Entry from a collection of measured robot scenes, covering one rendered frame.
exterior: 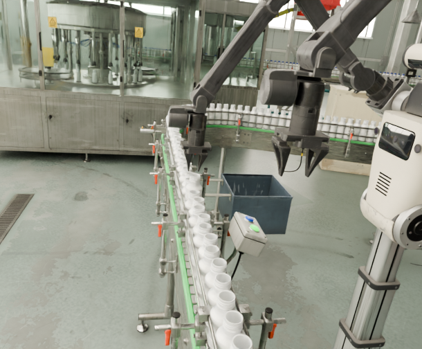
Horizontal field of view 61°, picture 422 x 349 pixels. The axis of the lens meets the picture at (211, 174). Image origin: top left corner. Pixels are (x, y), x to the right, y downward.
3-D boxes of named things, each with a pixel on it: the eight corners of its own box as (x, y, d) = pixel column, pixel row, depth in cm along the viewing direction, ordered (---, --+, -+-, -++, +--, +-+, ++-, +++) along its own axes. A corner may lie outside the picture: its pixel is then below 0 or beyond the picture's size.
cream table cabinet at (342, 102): (383, 166, 577) (404, 92, 535) (396, 179, 519) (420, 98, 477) (314, 157, 588) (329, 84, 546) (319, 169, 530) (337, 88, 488)
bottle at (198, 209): (187, 246, 120) (190, 201, 114) (204, 248, 120) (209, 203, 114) (185, 256, 114) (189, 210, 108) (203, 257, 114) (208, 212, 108)
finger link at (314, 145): (322, 182, 77) (332, 140, 74) (291, 181, 76) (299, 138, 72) (309, 171, 83) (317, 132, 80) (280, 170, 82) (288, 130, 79)
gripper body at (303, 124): (329, 146, 74) (337, 111, 72) (283, 143, 72) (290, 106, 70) (315, 138, 80) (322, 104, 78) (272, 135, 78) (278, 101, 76)
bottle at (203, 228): (187, 276, 105) (191, 227, 99) (194, 266, 110) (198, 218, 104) (205, 282, 103) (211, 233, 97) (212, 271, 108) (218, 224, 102)
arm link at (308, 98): (332, 79, 70) (319, 76, 75) (299, 76, 68) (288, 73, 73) (324, 114, 72) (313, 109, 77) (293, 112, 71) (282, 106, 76)
